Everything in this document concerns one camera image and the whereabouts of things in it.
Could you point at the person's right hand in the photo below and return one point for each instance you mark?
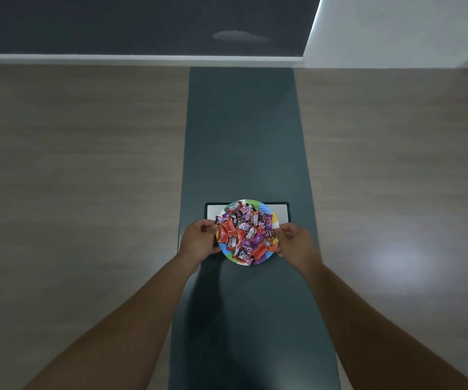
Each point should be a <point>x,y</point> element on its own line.
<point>299,245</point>

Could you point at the person's left hand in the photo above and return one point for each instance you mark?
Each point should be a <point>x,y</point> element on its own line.
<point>196,240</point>

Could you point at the person's left thumb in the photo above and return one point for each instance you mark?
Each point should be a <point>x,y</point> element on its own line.
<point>210,226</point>

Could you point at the person's right thumb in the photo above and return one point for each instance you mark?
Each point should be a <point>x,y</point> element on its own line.
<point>284,230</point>

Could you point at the colourful paper plate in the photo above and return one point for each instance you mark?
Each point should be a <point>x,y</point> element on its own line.
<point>248,232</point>

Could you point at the person's left forearm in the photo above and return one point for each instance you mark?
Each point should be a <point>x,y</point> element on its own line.
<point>116,333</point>

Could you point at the person's right forearm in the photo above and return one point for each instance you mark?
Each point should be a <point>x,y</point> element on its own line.
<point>376,333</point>

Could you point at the white tray with black rim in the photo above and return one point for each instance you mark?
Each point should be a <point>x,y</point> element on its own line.
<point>284,213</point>

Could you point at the pile of wrapped candies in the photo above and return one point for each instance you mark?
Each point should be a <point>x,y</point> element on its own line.
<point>246,232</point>

